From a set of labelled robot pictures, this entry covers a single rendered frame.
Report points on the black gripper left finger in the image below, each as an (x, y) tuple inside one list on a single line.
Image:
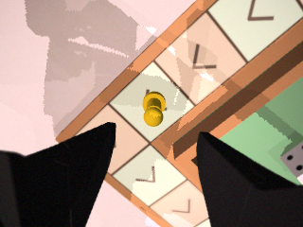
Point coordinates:
[(56, 186)]

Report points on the yellow game pawn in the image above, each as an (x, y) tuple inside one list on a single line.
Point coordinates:
[(154, 104)]

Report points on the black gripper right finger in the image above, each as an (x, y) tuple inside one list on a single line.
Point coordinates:
[(242, 193)]

